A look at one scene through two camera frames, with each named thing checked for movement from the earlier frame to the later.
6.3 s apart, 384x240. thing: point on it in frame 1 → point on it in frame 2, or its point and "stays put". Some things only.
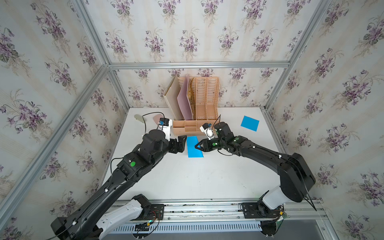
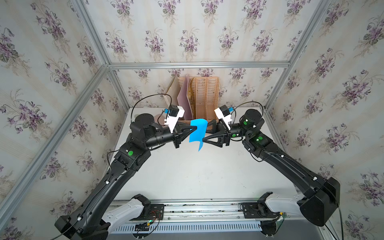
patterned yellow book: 192,95 stays put
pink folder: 182,100 stays put
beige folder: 171,96 stays put
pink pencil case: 156,118 stays put
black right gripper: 204,145 → 227,135
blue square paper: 192,152 → 198,134
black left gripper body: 172,147 → 175,136
